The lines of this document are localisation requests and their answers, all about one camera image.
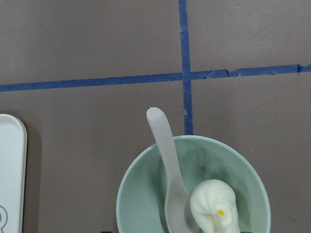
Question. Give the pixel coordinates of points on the white ceramic spoon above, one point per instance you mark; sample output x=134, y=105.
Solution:
x=178, y=215

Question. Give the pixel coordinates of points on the white steamed bun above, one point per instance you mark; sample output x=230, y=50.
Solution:
x=213, y=206

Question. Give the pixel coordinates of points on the light green bowl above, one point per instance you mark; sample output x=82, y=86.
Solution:
x=141, y=195

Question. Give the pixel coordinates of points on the white bear serving tray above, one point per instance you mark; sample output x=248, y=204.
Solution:
x=13, y=148

